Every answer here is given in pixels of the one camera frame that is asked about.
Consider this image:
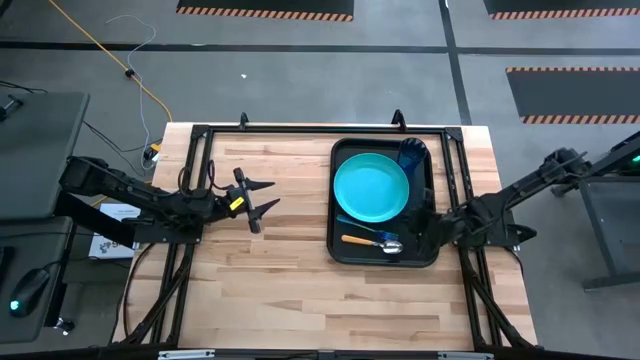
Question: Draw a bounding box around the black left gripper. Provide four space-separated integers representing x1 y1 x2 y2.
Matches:
225 167 282 235

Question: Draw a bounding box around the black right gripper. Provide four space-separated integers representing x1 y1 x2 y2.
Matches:
404 186 457 247

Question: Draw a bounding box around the teal plate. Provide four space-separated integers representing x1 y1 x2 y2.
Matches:
332 151 411 224

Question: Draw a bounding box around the teal iridescent fork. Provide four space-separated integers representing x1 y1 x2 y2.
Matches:
335 214 400 242

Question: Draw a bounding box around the wooden handle metal spoon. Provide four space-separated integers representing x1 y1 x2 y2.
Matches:
340 233 405 255

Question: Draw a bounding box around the blue translucent cup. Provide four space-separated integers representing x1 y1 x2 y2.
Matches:
396 136 429 177

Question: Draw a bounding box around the black tray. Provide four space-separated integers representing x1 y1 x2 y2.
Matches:
325 136 443 268

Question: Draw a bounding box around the white printed box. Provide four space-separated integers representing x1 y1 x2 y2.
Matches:
88 201 143 261

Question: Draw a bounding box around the grey metal stand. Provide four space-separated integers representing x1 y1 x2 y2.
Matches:
549 130 640 292

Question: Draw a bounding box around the black hazard-striped floor mat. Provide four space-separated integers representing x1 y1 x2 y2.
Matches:
505 65 640 125
175 0 355 23
482 0 640 22

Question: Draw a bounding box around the grey side desk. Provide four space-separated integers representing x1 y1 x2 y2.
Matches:
0 91 92 345

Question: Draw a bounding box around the black computer mouse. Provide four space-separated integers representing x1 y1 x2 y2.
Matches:
8 267 52 319

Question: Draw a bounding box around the black table frame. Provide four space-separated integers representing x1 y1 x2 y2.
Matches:
119 122 536 351

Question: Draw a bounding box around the thin white cable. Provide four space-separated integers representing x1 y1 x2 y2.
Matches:
105 14 158 157

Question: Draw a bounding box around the yellow cable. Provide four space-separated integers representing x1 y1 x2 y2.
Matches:
47 0 174 151

